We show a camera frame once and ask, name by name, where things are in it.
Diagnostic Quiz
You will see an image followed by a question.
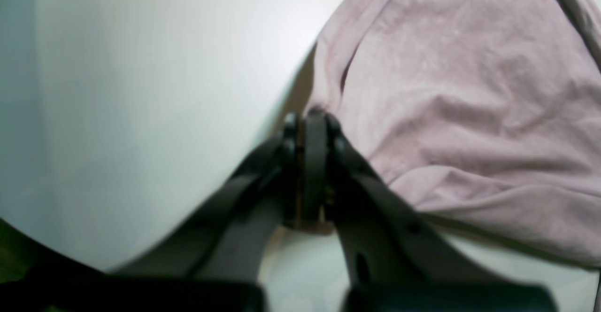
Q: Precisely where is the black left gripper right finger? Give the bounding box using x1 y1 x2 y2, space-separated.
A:
303 110 557 312

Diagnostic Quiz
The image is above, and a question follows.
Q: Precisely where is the mauve t-shirt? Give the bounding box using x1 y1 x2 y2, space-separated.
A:
306 0 601 267

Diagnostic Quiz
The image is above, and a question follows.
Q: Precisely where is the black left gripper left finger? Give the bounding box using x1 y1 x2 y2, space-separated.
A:
103 113 299 312

